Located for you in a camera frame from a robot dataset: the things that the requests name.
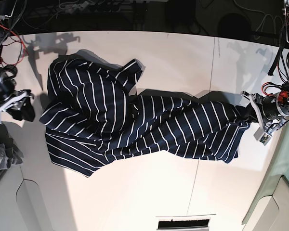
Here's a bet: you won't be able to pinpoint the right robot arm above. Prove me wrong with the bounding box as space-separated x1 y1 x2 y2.
0 0 35 124

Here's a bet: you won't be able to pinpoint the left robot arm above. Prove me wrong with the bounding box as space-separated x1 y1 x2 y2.
239 0 289 143

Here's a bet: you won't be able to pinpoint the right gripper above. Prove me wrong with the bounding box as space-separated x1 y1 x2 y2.
0 72 35 122

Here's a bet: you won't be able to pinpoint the table cable slot opening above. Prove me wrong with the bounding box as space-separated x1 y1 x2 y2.
156 214 216 231

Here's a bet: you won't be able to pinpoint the navy white striped t-shirt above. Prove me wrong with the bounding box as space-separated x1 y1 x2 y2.
40 56 250 177

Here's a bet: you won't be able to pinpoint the grey dark clothes pile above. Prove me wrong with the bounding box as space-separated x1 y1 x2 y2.
0 124 23 171

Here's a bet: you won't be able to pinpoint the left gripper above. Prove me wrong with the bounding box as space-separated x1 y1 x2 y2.
236 91 289 134

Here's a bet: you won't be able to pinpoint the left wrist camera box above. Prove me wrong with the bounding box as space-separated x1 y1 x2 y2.
254 128 272 146

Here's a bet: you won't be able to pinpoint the white cables in background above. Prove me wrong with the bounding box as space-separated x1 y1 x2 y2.
232 0 287 40

